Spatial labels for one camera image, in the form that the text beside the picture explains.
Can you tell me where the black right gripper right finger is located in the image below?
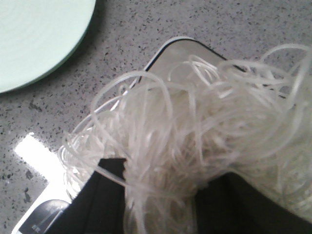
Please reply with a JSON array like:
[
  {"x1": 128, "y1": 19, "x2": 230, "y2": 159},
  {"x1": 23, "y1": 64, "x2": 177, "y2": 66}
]
[{"x1": 195, "y1": 173, "x2": 312, "y2": 234}]

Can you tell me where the silver black kitchen scale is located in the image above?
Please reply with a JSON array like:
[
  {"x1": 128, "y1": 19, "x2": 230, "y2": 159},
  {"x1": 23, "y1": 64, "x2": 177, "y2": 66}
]
[{"x1": 12, "y1": 37, "x2": 224, "y2": 234}]

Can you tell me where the translucent white vermicelli bundle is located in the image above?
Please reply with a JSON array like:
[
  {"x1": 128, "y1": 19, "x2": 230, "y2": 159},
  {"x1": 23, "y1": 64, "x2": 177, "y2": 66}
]
[{"x1": 60, "y1": 44, "x2": 312, "y2": 234}]

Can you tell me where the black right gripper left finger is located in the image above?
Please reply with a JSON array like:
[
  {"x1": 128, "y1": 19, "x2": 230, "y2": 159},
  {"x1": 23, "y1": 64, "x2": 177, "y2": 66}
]
[{"x1": 47, "y1": 172, "x2": 125, "y2": 234}]

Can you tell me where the light green round plate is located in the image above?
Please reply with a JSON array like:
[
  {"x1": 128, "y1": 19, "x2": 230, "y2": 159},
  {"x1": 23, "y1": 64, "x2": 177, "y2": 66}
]
[{"x1": 0, "y1": 0, "x2": 96, "y2": 93}]

